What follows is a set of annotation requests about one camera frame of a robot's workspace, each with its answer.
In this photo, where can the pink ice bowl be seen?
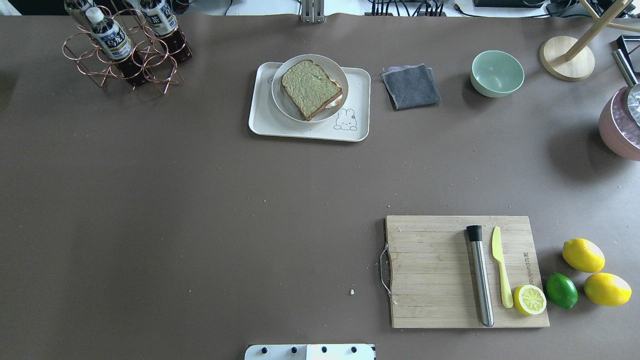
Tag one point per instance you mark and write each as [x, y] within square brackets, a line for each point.
[618, 129]

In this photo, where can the tea bottle two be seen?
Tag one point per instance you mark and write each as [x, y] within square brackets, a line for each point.
[116, 45]

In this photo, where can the yellow plastic knife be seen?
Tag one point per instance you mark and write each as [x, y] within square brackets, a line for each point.
[498, 255]

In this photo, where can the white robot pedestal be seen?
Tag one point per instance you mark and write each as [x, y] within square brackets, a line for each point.
[323, 351]

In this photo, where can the aluminium frame post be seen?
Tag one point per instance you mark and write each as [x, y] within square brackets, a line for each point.
[312, 11]

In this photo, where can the halved lemon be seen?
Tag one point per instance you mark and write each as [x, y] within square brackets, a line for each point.
[530, 300]

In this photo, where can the white round plate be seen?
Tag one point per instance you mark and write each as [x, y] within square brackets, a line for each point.
[285, 105]

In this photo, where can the wooden mug tree stand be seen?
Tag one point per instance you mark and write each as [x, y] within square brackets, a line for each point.
[570, 59]

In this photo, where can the green ceramic bowl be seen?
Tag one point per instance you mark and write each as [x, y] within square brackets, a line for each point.
[496, 74]

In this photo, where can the whole yellow lemon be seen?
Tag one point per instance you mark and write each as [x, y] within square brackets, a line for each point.
[583, 255]

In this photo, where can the steel muddler black cap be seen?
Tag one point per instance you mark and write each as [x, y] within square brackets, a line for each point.
[484, 301]

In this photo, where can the grey folded cloth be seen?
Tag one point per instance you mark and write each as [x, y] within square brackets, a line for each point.
[411, 86]

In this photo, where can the wooden cutting board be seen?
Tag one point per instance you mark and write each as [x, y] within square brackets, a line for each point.
[432, 281]

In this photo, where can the steel ice scoop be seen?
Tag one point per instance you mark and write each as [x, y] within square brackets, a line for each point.
[631, 97]

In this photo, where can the copper wire bottle rack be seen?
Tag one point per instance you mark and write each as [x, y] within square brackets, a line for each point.
[139, 44]

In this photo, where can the tea bottle three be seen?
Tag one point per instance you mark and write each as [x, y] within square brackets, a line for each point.
[161, 19]

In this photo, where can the green lime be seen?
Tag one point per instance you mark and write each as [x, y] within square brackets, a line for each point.
[561, 291]

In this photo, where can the bread slice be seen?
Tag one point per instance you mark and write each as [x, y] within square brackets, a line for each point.
[309, 87]
[335, 104]

